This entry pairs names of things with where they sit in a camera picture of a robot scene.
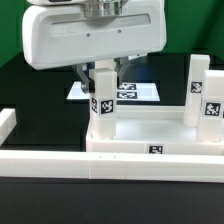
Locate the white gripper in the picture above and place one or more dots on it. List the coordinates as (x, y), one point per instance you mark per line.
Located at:
(59, 33)

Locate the white desk top tray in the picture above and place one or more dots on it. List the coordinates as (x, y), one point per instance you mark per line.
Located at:
(153, 130)

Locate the fiducial marker sheet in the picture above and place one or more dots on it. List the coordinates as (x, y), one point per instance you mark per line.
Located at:
(127, 92)

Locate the white U-shaped boundary fence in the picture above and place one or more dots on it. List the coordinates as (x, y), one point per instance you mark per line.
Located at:
(102, 165)

